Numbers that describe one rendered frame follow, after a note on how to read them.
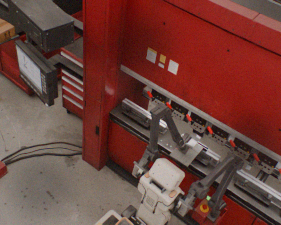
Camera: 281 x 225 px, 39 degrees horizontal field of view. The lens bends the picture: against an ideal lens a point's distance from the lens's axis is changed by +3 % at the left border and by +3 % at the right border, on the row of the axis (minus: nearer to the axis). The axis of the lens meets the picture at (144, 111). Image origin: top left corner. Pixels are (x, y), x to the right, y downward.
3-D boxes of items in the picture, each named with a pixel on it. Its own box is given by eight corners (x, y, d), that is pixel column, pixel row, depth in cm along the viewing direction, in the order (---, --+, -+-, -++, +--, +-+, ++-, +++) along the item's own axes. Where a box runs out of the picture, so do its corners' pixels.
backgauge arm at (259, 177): (247, 190, 340) (252, 181, 330) (275, 147, 379) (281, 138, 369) (256, 195, 337) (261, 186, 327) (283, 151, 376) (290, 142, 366)
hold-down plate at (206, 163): (177, 148, 344) (177, 147, 342) (180, 145, 348) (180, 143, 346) (205, 167, 334) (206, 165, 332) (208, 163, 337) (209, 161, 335)
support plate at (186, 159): (169, 155, 324) (169, 154, 323) (185, 137, 340) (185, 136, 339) (187, 167, 317) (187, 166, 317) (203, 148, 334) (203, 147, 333)
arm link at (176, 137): (155, 106, 278) (164, 112, 271) (160, 101, 280) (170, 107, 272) (172, 141, 308) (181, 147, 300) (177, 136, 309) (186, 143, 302)
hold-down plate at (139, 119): (121, 113, 366) (121, 111, 364) (125, 110, 370) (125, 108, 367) (146, 129, 356) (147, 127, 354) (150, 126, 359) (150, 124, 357)
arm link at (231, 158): (230, 145, 285) (241, 152, 278) (234, 156, 294) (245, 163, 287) (188, 187, 274) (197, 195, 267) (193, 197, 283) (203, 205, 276)
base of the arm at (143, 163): (132, 162, 287) (144, 172, 282) (138, 153, 287) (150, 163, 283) (136, 164, 295) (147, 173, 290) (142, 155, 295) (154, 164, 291)
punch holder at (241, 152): (229, 150, 312) (234, 137, 300) (233, 144, 317) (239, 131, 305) (245, 160, 306) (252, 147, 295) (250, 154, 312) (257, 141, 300)
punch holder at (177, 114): (167, 113, 332) (171, 99, 320) (172, 108, 337) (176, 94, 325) (182, 122, 327) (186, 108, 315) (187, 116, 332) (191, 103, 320)
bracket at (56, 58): (38, 70, 354) (37, 64, 349) (58, 59, 369) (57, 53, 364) (71, 92, 340) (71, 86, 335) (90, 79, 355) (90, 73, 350)
